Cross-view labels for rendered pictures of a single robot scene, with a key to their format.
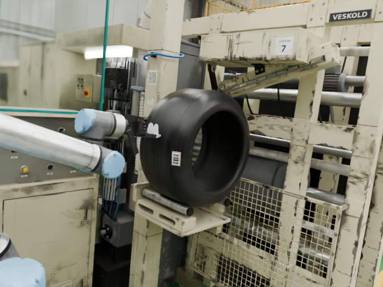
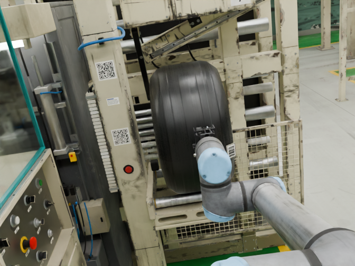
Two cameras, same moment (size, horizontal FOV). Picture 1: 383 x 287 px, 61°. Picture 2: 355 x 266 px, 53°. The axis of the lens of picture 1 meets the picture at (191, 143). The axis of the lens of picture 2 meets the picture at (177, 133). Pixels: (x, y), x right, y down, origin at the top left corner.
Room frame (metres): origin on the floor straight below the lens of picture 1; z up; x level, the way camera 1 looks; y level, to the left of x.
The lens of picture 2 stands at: (0.56, 1.05, 1.76)
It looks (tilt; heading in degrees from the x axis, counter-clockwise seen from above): 21 degrees down; 317
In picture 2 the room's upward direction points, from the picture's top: 9 degrees counter-clockwise
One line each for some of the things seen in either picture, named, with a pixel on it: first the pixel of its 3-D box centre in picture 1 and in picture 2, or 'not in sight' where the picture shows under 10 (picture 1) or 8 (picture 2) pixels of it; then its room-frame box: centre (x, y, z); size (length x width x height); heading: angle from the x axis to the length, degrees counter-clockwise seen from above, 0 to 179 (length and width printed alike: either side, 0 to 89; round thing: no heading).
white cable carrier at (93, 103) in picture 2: (143, 133); (104, 143); (1.87, 0.28, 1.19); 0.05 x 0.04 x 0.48; 136
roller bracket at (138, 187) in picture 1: (163, 188); (152, 188); (1.79, 0.13, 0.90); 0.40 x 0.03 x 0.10; 136
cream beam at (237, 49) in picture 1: (255, 50); (186, 1); (1.79, -0.29, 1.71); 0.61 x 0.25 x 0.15; 46
